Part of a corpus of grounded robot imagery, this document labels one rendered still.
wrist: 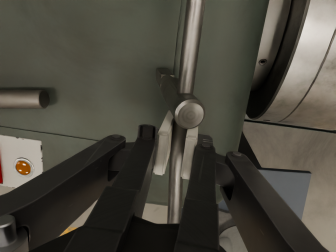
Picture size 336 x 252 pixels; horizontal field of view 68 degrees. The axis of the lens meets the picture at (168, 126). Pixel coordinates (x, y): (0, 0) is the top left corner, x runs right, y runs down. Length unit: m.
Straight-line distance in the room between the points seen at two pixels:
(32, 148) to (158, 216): 1.63
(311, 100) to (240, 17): 0.14
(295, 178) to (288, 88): 0.63
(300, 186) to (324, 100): 0.62
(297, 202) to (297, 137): 0.80
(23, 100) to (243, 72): 0.25
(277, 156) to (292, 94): 1.41
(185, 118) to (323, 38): 0.20
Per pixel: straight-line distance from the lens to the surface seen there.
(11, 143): 0.38
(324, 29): 0.32
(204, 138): 0.18
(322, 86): 0.35
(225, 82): 0.28
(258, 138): 1.67
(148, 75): 0.28
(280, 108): 0.37
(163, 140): 0.16
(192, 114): 0.17
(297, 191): 0.97
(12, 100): 0.33
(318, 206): 2.00
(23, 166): 0.38
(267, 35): 0.35
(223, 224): 0.89
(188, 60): 0.17
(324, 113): 0.39
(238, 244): 0.80
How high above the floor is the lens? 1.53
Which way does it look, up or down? 72 degrees down
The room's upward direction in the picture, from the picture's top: 158 degrees counter-clockwise
